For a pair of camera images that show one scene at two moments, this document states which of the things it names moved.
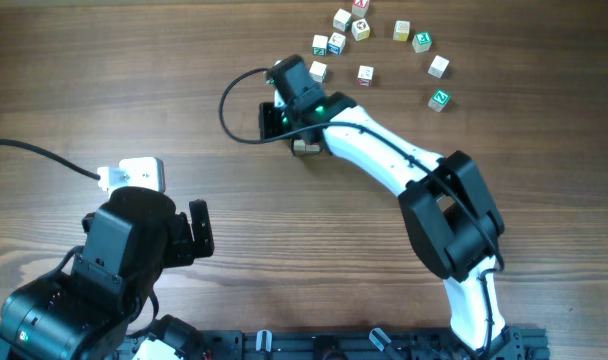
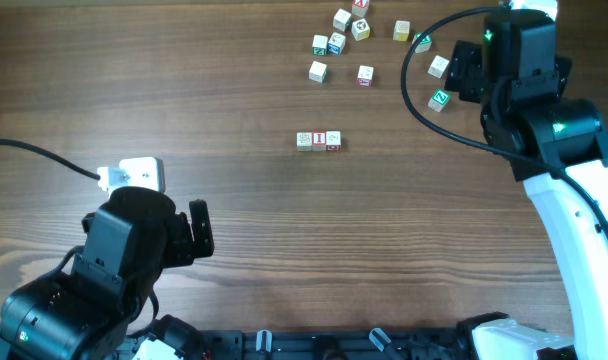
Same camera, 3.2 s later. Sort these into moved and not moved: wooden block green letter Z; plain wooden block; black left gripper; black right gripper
Moved: black right gripper
Not moved: wooden block green letter Z; black left gripper; plain wooden block
